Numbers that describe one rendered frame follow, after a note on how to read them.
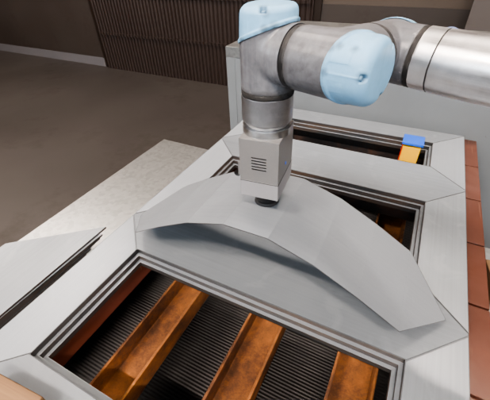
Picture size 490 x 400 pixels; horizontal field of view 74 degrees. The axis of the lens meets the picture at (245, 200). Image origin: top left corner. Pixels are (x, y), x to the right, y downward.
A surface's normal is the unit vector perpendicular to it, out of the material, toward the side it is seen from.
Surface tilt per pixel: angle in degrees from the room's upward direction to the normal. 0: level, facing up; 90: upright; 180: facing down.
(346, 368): 0
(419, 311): 32
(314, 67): 81
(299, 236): 18
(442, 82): 108
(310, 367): 0
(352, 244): 28
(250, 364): 0
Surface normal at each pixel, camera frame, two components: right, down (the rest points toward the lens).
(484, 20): -0.46, 0.41
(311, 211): 0.26, -0.66
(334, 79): -0.66, 0.55
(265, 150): -0.36, 0.59
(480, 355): -0.03, -0.78
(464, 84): -0.66, 0.66
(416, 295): 0.44, -0.53
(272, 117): 0.14, 0.61
